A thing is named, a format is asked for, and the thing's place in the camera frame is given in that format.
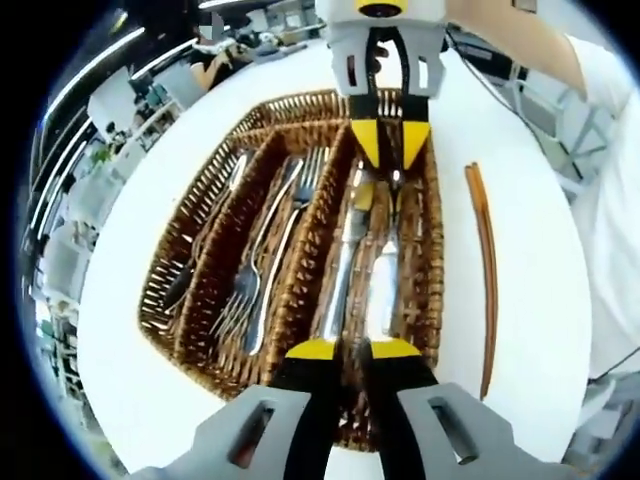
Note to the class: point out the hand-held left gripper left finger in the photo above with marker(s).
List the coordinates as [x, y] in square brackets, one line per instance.
[225, 440]

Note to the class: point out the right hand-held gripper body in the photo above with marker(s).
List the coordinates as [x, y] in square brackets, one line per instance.
[425, 12]

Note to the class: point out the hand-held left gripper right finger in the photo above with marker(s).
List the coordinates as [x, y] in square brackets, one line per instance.
[450, 440]

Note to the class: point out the brown wicker cutlery storage tray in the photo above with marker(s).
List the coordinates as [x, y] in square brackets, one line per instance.
[305, 240]

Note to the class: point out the person's right hand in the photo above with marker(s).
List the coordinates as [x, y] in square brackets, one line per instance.
[380, 55]

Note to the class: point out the person in white sleeve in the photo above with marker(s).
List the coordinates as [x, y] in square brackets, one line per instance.
[610, 200]

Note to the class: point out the ceiling light strips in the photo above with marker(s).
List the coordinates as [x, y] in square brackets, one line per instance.
[107, 48]

